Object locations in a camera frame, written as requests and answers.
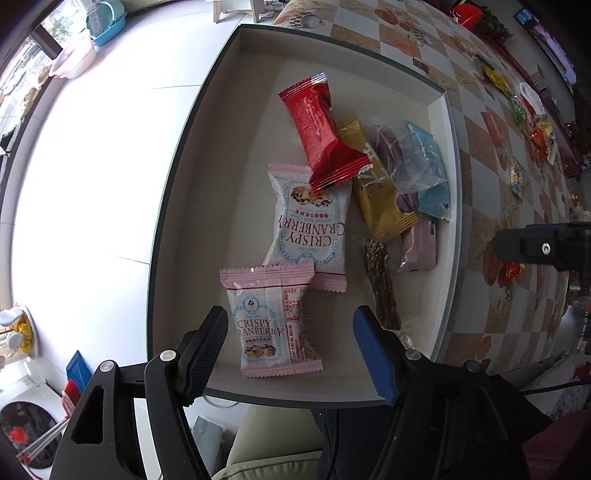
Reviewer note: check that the pile of assorted snack packets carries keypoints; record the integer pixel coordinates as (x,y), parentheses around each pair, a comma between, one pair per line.
(535,124)

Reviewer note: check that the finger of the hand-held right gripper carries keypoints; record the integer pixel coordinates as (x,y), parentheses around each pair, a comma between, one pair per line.
(540,249)

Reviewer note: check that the pink plastic basin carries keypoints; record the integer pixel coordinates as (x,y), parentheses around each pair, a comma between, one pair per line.
(76,60)

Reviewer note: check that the light blue snack packet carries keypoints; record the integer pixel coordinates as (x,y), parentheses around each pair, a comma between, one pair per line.
(436,203)

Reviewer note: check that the white and yellow toy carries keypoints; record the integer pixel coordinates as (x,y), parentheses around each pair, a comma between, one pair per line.
(16,332)

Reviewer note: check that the blue white snack packet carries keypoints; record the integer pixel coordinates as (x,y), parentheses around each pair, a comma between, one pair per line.
(517,177)

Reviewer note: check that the red bowl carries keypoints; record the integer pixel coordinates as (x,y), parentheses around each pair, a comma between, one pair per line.
(466,14)

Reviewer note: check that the blue plastic item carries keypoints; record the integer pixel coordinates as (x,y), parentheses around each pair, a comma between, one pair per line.
(78,369)

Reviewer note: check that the glossy red snack packet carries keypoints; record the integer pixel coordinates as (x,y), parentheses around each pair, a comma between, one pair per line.
(318,129)

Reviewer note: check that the person's maroon clothing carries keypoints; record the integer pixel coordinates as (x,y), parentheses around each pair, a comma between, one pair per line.
(563,452)

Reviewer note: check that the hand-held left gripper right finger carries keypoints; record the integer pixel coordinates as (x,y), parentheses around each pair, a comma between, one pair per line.
(374,355)

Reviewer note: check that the person's dark clothing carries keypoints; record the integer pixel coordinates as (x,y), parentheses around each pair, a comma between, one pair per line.
(341,443)

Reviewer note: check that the red plastic item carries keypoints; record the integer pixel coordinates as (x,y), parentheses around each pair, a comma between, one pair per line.
(71,394)

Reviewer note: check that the red gold-print snack packet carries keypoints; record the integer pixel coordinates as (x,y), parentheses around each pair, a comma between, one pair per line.
(508,273)

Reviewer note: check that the round black object red mark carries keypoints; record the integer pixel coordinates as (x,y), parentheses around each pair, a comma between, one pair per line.
(18,415)

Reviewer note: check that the television screen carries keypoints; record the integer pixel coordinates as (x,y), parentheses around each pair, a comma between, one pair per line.
(549,46)

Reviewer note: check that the gold snack packet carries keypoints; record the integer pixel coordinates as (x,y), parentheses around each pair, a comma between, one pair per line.
(378,203)

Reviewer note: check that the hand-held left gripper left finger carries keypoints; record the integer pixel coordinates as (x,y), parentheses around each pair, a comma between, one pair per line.
(210,350)

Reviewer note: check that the blue plastic basin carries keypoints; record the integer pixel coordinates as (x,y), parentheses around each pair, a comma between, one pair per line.
(108,23)

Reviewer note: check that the small pink white snack packet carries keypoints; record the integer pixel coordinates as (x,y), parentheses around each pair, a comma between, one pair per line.
(270,323)

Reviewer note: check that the beige chair seat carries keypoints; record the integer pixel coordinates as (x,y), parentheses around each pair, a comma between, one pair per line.
(272,438)

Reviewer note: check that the white wooden stool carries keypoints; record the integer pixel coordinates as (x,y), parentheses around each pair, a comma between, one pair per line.
(240,9)

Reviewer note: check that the checked tablecloth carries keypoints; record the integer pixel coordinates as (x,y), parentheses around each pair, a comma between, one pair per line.
(475,152)

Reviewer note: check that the large pink white snack packet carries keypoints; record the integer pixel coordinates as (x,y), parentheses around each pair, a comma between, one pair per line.
(304,240)

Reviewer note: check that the clear plastic rods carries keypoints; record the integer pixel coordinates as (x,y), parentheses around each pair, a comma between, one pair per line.
(44,445)

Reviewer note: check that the clear snack packet purple filling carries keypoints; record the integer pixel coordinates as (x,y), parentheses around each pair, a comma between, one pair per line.
(411,166)

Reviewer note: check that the dark brown stick snack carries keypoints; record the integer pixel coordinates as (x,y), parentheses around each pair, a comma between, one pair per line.
(381,286)

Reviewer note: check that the pink stick snack packet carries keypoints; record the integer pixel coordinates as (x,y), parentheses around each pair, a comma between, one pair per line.
(418,249)

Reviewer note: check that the grey rectangular tray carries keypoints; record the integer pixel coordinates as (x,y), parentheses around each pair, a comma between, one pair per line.
(249,115)

